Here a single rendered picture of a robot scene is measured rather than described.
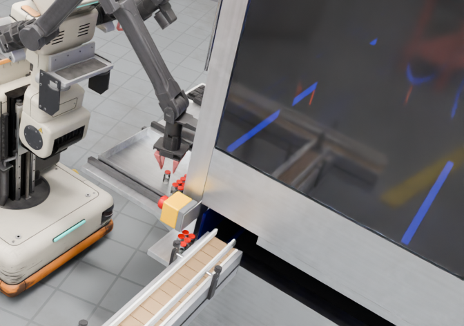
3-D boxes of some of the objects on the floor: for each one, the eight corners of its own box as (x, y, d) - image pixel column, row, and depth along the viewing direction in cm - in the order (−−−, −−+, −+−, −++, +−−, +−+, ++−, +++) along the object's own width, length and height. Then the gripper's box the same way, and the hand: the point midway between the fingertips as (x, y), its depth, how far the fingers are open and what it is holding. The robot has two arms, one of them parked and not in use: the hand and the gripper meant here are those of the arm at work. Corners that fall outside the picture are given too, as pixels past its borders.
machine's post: (162, 395, 233) (315, -232, 118) (152, 405, 228) (302, -235, 113) (149, 385, 235) (287, -239, 120) (139, 396, 230) (273, -243, 115)
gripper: (192, 131, 190) (186, 170, 198) (162, 121, 191) (157, 160, 200) (184, 141, 184) (178, 181, 192) (154, 131, 185) (148, 171, 194)
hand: (168, 168), depth 196 cm, fingers open, 4 cm apart
